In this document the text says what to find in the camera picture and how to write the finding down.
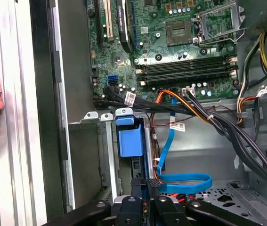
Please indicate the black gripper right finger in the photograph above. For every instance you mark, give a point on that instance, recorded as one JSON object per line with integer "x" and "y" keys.
{"x": 168, "y": 212}

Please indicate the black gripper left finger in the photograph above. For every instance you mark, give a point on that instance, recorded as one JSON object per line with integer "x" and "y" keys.
{"x": 131, "y": 212}

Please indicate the hard disk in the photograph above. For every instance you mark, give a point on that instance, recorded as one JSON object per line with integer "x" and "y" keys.
{"x": 131, "y": 143}

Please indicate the metal disk bay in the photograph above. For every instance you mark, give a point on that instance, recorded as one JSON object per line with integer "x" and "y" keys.
{"x": 102, "y": 150}

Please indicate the black RAM slot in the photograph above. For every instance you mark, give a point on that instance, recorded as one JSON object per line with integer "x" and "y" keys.
{"x": 187, "y": 73}
{"x": 187, "y": 67}
{"x": 187, "y": 78}
{"x": 187, "y": 62}

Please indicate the blue SATA port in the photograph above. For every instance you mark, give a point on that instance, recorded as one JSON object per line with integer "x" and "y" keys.
{"x": 112, "y": 77}

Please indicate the black open PC case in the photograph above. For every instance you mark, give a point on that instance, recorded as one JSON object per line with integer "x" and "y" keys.
{"x": 41, "y": 94}

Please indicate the green motherboard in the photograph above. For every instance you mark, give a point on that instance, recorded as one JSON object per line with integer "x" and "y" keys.
{"x": 152, "y": 47}

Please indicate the CPU socket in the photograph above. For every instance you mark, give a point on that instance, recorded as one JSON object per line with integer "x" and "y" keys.
{"x": 179, "y": 33}

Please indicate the black graphics card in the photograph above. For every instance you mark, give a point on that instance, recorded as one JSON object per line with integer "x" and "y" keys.
{"x": 123, "y": 28}

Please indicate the white expansion slot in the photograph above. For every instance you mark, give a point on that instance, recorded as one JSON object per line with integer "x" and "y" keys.
{"x": 110, "y": 26}

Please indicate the black expansion slot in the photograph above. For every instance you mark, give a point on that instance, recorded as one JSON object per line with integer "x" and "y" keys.
{"x": 99, "y": 26}

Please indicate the metal socket cover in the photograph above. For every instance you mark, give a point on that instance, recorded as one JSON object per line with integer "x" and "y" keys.
{"x": 238, "y": 17}

